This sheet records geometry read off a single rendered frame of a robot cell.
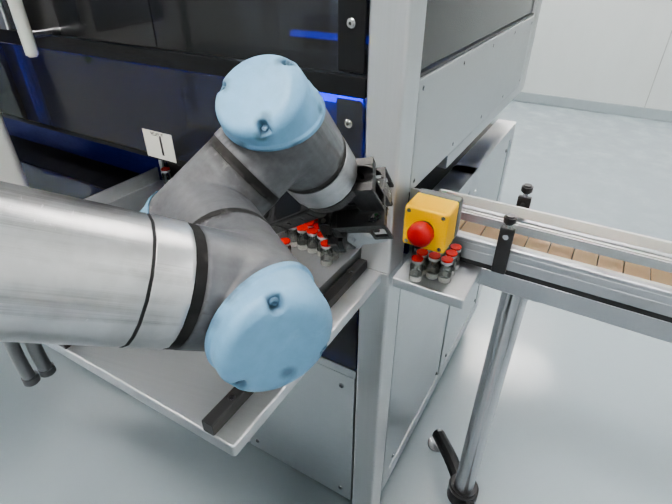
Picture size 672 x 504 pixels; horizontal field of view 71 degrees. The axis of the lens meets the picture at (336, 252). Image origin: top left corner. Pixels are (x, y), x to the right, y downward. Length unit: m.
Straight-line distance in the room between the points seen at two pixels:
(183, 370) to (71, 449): 1.19
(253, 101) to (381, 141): 0.39
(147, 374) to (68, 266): 0.48
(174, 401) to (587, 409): 1.56
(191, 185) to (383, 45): 0.40
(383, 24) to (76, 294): 0.55
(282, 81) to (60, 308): 0.21
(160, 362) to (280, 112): 0.46
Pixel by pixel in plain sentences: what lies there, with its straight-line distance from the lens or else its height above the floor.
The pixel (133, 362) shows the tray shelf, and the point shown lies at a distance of 0.74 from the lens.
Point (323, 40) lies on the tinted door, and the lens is 0.76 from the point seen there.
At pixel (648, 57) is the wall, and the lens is 5.30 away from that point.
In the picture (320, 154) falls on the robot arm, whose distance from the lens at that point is 0.40.
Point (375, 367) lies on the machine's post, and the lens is 1.00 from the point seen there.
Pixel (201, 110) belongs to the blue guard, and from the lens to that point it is 0.94.
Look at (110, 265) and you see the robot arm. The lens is 0.24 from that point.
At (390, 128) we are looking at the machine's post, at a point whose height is 1.14.
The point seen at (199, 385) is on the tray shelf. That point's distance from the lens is 0.68.
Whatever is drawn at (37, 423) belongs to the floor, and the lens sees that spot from 1.99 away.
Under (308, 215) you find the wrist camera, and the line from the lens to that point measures 0.52.
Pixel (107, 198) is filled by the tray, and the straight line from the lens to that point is 1.17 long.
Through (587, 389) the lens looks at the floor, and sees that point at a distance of 2.02.
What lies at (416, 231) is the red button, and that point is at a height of 1.01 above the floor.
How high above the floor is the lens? 1.37
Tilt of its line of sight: 33 degrees down
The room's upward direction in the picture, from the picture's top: straight up
